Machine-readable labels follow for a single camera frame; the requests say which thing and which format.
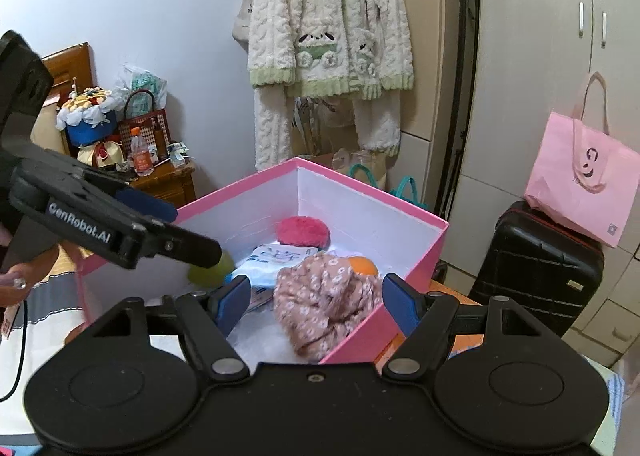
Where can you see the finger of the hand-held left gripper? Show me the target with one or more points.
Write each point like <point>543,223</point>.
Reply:
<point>190,248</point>
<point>145,203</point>

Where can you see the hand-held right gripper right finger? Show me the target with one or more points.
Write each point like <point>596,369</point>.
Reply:
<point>400,307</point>

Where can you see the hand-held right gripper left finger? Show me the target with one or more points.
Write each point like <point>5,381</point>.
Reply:
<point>232,302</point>

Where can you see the small white box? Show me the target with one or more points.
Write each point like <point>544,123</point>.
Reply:
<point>261,296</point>

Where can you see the green plush ball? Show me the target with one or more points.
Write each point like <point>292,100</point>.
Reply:
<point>210,273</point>

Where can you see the orange plush carrot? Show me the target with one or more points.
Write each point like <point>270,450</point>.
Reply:
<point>364,266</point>

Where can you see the pink cardboard box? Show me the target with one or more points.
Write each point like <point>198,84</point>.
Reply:
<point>380,256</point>

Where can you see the blue white tissue packet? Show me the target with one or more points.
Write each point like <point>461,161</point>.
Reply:
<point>270,261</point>

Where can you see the pink floral cloth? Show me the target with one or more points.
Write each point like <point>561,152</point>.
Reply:
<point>325,306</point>

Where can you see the pink plush ball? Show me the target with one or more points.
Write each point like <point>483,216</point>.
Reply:
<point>302,232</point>

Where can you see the person's left hand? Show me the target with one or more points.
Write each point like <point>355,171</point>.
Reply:
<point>37,266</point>

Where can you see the wooden nightstand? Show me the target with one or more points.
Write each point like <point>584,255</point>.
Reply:
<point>175,183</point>

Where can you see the yellow pillow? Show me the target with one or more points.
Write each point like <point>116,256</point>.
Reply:
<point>67,261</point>

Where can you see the orange drink bottle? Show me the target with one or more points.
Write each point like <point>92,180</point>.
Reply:
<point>141,156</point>

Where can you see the cream handbag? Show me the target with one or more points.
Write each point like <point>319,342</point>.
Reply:
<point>102,154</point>

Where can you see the checkered handbag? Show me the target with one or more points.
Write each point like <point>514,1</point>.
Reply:
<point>152,129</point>

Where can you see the grey white bed sheet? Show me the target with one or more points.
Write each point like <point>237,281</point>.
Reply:
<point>45,321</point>

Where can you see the teal tote bag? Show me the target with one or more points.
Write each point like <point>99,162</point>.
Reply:
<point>410,191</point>

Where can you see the orange tissue pack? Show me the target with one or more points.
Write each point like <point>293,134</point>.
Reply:
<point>5,323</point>

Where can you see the white plastic bag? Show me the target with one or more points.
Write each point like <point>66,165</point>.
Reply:
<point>145,81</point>

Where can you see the black suitcase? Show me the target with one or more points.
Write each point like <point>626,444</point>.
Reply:
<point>530,266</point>

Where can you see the wooden headboard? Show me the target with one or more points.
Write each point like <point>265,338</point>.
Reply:
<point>70,66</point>

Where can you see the beige canvas tote bag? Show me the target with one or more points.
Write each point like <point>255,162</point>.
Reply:
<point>245,16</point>

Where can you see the pink tote bag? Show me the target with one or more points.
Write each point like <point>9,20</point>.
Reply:
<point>575,181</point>

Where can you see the fluffy white pajama jacket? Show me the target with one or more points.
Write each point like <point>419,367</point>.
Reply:
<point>310,11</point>

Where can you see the black stand pole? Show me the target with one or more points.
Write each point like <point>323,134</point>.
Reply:
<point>465,61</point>

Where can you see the beige wardrobe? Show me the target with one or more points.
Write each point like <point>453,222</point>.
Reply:
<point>540,11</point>

